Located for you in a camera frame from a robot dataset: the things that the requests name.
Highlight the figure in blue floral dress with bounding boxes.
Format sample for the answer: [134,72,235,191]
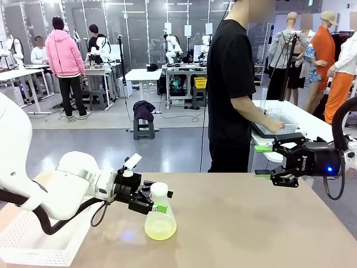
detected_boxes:
[300,13,322,88]

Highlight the white long desk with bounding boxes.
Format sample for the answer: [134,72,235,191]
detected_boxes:
[0,68,52,115]

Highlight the white side table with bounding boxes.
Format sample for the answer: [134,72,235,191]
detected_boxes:
[247,99,357,174]

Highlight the mannequin in orange robe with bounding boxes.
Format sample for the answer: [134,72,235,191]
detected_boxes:
[303,11,339,114]

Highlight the black pole stand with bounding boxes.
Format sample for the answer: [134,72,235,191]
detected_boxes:
[117,35,127,98]

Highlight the black camera tripod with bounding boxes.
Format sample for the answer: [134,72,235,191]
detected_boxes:
[278,30,301,101]

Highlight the seated person in white sweater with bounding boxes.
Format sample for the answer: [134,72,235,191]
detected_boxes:
[30,36,54,88]

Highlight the person in pink hoodie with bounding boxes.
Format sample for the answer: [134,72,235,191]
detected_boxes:
[44,16,92,118]

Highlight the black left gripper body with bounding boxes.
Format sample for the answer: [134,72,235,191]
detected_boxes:
[113,168,143,209]

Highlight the person in black t-shirt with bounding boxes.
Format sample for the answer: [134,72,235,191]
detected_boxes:
[207,0,276,173]

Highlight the dark cloth bundle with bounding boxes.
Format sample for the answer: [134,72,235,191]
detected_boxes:
[133,100,156,122]

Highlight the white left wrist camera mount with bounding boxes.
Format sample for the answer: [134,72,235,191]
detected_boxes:
[124,152,143,170]

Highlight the white standing desk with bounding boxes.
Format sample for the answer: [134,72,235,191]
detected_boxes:
[125,68,163,114]

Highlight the shoe rack with shoes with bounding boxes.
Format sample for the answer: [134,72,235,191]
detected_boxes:
[254,64,265,87]

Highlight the mannequin in orange trousers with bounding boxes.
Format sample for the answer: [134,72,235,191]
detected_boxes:
[325,12,357,127]

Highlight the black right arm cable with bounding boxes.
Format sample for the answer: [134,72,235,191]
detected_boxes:
[322,97,357,201]

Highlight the person in black white shirt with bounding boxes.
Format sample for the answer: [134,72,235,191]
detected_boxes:
[88,24,109,57]

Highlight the person's right hand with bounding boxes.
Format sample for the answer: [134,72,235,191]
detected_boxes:
[264,117,286,134]

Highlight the mannequin in grey shirt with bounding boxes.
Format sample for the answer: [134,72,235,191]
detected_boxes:
[263,12,311,101]

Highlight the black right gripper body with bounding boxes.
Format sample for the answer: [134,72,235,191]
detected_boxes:
[293,141,346,178]

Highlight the white round flask cap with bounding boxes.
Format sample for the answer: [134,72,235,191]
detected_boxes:
[150,181,169,198]

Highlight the person's right forearm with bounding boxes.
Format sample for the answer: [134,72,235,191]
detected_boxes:
[233,95,269,130]

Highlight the translucent plastic erlenmeyer flask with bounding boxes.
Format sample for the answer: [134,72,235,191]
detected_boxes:
[144,192,178,241]

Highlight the grey step stool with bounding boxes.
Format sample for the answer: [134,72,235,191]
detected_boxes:
[89,89,108,111]
[192,87,207,108]
[133,118,156,141]

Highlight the white perforated plastic basket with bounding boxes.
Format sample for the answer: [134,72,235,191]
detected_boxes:
[0,195,107,267]
[252,112,300,135]

